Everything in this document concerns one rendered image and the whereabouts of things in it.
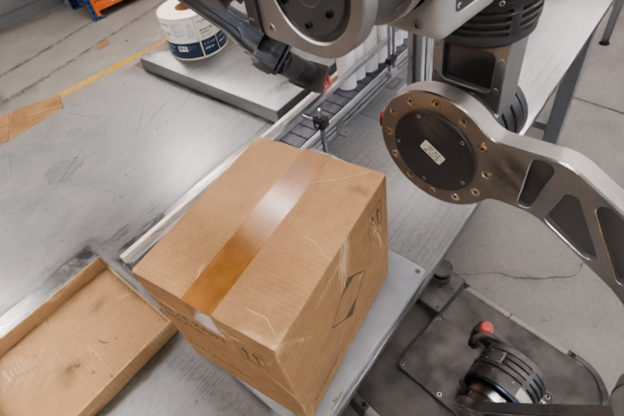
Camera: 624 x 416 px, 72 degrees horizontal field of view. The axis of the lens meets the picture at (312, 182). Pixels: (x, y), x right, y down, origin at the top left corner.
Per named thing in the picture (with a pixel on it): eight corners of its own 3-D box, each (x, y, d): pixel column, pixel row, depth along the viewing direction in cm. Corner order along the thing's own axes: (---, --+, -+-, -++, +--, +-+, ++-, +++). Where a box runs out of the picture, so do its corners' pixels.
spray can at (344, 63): (344, 80, 126) (337, 11, 111) (360, 84, 123) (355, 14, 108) (335, 89, 123) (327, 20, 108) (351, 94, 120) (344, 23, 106)
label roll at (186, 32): (161, 54, 153) (144, 14, 143) (201, 27, 164) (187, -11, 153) (200, 65, 144) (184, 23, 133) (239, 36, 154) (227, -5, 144)
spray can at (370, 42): (369, 62, 130) (365, -6, 116) (382, 68, 127) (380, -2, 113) (357, 70, 128) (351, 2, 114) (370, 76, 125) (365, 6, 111)
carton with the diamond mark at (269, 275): (286, 230, 94) (257, 135, 75) (389, 271, 83) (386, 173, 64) (196, 353, 78) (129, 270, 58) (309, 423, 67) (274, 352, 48)
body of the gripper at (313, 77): (301, 58, 109) (282, 49, 102) (332, 68, 103) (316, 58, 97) (292, 84, 109) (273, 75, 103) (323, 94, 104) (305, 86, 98)
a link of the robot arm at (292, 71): (282, 75, 94) (292, 51, 93) (261, 66, 98) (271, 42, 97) (300, 84, 100) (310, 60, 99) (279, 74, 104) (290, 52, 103)
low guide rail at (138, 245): (396, 25, 141) (396, 19, 139) (400, 25, 140) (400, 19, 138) (123, 261, 89) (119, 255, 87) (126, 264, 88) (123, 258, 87)
